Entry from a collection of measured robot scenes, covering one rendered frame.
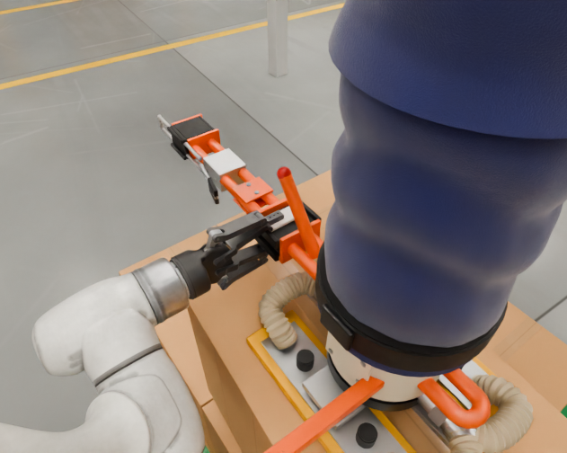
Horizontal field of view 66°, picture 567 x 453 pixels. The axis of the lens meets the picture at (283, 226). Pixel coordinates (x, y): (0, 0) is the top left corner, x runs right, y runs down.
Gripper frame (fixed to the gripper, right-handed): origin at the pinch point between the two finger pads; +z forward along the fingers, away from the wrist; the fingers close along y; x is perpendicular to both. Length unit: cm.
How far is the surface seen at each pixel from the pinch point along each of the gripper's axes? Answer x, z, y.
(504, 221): 34.8, -4.4, -31.0
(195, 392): -14, -20, 66
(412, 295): 31.8, -8.7, -21.7
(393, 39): 26, -11, -44
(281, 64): -248, 181, 110
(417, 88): 29, -11, -42
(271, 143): -169, 115, 120
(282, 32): -248, 182, 84
